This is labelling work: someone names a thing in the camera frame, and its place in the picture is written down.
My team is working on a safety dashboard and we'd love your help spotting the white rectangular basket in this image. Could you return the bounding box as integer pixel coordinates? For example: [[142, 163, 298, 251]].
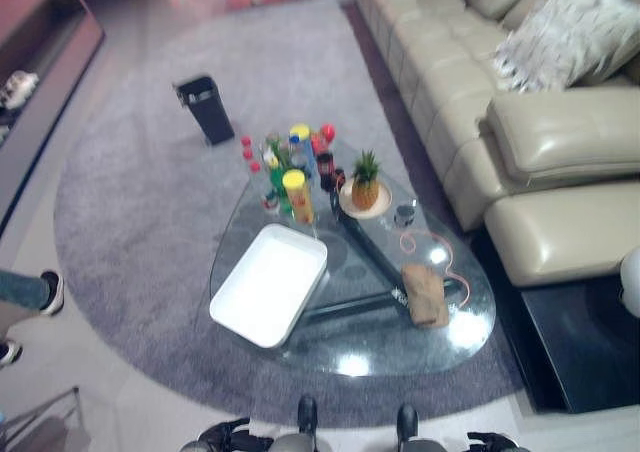
[[208, 223, 330, 350]]

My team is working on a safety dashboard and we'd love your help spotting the brown cloth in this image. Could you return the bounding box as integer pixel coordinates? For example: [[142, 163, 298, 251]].
[[401, 264, 450, 329]]

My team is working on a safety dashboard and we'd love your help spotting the yellow chips can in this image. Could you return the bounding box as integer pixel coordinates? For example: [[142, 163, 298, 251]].
[[281, 169, 317, 225]]

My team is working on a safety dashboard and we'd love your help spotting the dark soda can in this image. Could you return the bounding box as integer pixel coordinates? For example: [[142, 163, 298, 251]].
[[315, 152, 342, 192]]

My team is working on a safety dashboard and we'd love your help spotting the green bottle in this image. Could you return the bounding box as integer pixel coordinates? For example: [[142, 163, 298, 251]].
[[268, 164, 292, 214]]

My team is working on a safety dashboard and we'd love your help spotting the pineapple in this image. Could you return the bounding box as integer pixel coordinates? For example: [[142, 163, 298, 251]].
[[351, 149, 384, 210]]

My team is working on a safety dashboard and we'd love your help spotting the round cream plate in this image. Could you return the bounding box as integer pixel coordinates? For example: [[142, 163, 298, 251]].
[[338, 178, 393, 220]]

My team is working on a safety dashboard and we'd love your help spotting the blue can with yellow lid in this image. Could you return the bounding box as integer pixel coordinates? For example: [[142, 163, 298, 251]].
[[288, 123, 319, 174]]

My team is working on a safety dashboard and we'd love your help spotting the bottle with red lid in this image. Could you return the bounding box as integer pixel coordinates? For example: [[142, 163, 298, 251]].
[[311, 123, 338, 157]]

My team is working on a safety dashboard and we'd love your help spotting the small black jar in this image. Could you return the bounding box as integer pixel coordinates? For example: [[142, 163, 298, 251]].
[[393, 203, 417, 229]]

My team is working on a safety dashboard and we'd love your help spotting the black trash bin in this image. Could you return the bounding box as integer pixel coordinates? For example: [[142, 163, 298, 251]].
[[173, 75, 237, 148]]

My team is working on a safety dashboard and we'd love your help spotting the grey shaggy rug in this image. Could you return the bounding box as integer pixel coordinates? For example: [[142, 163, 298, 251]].
[[53, 0, 526, 429]]

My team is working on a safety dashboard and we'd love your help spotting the beige leather sofa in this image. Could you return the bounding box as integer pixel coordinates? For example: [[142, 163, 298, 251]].
[[349, 0, 640, 289]]

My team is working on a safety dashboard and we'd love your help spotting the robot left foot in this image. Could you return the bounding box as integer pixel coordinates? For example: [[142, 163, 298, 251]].
[[296, 395, 320, 437]]

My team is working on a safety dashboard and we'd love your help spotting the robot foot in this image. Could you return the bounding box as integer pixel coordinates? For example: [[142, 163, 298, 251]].
[[396, 403, 420, 442], [296, 395, 320, 437]]

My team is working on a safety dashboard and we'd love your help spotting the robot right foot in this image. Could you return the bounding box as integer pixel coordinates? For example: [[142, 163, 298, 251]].
[[396, 403, 420, 442]]

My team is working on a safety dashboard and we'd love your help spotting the robot left leg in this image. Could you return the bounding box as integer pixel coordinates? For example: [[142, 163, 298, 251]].
[[271, 432, 317, 452]]

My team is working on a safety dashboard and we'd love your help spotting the robot leg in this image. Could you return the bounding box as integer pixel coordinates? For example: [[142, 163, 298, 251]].
[[271, 432, 317, 452], [398, 438, 442, 452]]

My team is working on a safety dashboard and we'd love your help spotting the robot right leg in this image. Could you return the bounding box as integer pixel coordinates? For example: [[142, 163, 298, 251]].
[[398, 438, 442, 452]]

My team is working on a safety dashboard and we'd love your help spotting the black side table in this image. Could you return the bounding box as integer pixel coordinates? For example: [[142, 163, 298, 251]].
[[469, 231, 640, 414]]

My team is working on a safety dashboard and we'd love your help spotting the person's leg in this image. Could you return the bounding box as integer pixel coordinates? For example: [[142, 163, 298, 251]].
[[0, 268, 66, 319]]

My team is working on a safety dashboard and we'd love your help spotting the white furry cushion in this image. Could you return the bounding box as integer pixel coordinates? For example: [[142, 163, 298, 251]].
[[492, 0, 640, 94]]

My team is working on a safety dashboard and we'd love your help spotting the white round object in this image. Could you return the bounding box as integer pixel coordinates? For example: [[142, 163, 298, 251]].
[[618, 245, 640, 319]]

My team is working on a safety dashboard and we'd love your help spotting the pale seashell ornament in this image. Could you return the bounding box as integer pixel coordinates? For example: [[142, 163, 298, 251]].
[[0, 69, 42, 111]]

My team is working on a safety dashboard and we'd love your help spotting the metal rack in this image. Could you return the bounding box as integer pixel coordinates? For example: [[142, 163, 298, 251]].
[[0, 385, 84, 452]]

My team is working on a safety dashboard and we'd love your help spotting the dark wooden cabinet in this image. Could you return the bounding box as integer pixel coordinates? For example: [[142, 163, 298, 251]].
[[0, 0, 107, 234]]

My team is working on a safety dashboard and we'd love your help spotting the person's foot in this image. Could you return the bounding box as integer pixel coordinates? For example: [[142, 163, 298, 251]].
[[0, 338, 24, 369]]

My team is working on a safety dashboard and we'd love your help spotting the black table frame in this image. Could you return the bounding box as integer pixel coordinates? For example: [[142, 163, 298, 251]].
[[303, 191, 459, 326]]

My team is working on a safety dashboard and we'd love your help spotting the orange cable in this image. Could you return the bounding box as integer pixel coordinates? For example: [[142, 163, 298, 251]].
[[398, 228, 474, 308]]

